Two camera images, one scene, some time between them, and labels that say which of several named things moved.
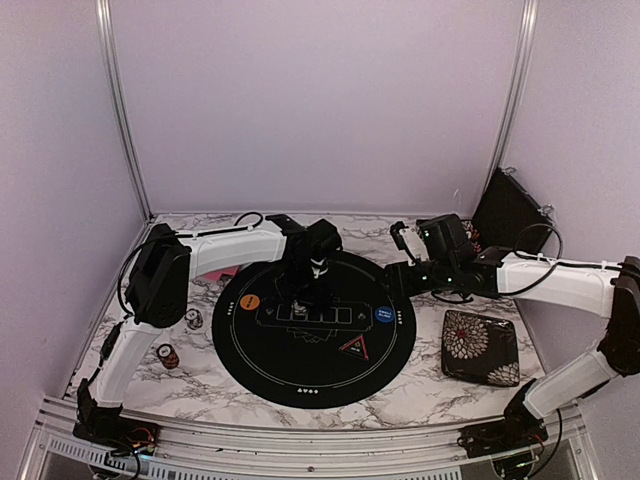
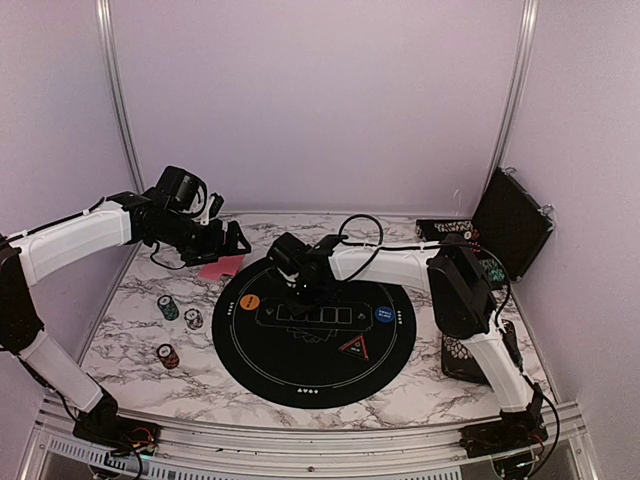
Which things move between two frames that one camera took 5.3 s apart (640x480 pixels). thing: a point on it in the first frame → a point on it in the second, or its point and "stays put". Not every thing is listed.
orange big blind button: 249,302 stays put
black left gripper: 319,299 → 213,248
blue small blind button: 384,314 stays put
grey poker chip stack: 194,318 stays put
